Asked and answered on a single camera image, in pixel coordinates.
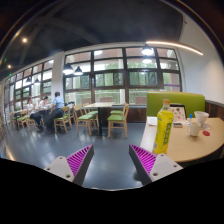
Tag white mug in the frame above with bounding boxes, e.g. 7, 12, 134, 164
186, 121, 202, 138

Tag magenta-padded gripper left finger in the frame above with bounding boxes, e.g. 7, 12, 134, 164
43, 144, 95, 187

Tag curved linear ceiling light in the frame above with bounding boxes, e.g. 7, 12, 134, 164
145, 40, 204, 56

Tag green upholstered bench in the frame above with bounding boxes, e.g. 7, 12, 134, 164
145, 91, 206, 118

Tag black-framed picture tablet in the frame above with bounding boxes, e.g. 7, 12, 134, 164
169, 104, 188, 124

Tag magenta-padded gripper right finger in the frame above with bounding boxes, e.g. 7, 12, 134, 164
128, 143, 184, 186

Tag white paper sheets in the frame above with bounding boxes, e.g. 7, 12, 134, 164
146, 116, 158, 127

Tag yellow drink bottle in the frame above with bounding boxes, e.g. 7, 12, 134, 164
152, 98, 175, 155

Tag person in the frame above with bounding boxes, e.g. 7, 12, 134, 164
25, 97, 44, 131
44, 91, 65, 133
37, 95, 50, 112

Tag wooden dining table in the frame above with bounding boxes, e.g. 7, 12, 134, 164
83, 101, 116, 136

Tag group of pendant lamps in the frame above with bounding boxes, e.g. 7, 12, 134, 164
23, 43, 155, 86

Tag group of wooden green-seat chairs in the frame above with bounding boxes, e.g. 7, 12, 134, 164
8, 102, 130, 139

